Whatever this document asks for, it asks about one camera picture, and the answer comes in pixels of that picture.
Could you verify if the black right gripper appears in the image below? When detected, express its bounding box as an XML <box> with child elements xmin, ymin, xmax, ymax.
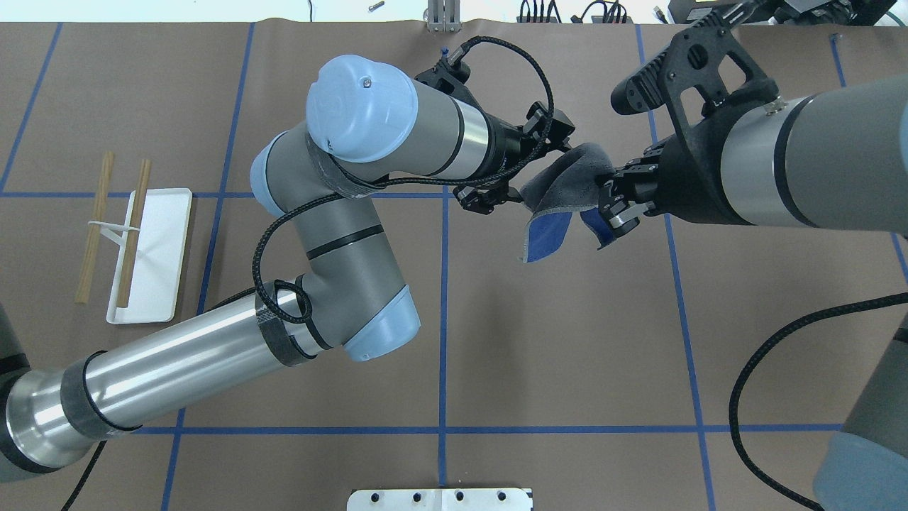
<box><xmin>597</xmin><ymin>138</ymin><xmax>668</xmax><ymax>237</ymax></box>

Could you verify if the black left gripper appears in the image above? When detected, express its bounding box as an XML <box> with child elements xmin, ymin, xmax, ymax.
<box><xmin>453</xmin><ymin>101</ymin><xmax>576</xmax><ymax>216</ymax></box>

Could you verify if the grey blue microfibre towel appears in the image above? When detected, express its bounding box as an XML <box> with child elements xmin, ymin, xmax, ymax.
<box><xmin>519</xmin><ymin>143</ymin><xmax>616</xmax><ymax>264</ymax></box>

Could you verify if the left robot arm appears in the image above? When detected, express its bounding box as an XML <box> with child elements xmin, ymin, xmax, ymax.
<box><xmin>2</xmin><ymin>49</ymin><xmax>557</xmax><ymax>483</ymax></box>

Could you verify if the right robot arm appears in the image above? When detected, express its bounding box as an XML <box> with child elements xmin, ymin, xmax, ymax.
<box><xmin>597</xmin><ymin>75</ymin><xmax>906</xmax><ymax>510</ymax></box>

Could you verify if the white towel rack base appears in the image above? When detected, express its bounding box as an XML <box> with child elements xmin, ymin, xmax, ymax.
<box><xmin>97</xmin><ymin>187</ymin><xmax>194</xmax><ymax>324</ymax></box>

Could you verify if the wooden rack rod inner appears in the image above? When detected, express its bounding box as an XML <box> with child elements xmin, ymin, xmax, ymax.
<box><xmin>116</xmin><ymin>158</ymin><xmax>153</xmax><ymax>308</ymax></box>

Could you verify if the wooden rack rod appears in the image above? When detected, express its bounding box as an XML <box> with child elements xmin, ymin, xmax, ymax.
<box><xmin>116</xmin><ymin>158</ymin><xmax>153</xmax><ymax>308</ymax></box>
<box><xmin>74</xmin><ymin>151</ymin><xmax>116</xmax><ymax>304</ymax></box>

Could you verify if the wooden rack rod outer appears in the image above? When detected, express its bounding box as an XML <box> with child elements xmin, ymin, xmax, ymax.
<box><xmin>74</xmin><ymin>151</ymin><xmax>116</xmax><ymax>304</ymax></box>

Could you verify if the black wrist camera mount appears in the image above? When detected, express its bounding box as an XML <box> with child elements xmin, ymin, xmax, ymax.
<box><xmin>610</xmin><ymin>1</ymin><xmax>780</xmax><ymax>153</ymax></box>

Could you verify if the aluminium frame post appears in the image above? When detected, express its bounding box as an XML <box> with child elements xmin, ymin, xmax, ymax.
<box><xmin>424</xmin><ymin>0</ymin><xmax>463</xmax><ymax>33</ymax></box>

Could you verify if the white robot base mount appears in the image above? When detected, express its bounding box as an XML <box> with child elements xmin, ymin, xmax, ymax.
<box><xmin>346</xmin><ymin>488</ymin><xmax>535</xmax><ymax>510</ymax></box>

